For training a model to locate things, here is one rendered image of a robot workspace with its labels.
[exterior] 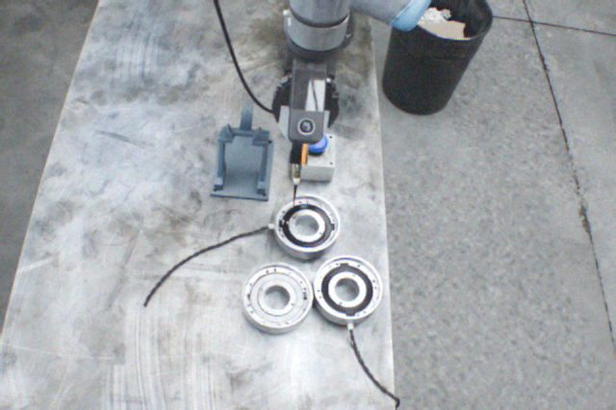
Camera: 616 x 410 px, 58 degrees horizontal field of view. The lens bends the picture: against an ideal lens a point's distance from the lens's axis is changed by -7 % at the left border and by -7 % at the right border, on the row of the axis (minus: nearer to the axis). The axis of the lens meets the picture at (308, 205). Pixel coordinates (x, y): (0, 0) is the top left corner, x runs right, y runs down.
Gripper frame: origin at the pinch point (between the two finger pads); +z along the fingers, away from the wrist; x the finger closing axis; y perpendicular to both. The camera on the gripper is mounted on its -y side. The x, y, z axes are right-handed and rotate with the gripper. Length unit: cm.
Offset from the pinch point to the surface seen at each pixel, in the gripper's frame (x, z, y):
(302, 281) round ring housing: -2.4, 10.2, -19.2
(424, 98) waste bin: -46, 83, 88
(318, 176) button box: -3.9, 11.7, 1.3
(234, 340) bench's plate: 7.0, 13.1, -28.6
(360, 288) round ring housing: -11.3, 10.2, -19.4
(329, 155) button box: -5.4, 8.6, 3.8
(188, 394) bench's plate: 12.8, 13.0, -37.5
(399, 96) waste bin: -38, 87, 91
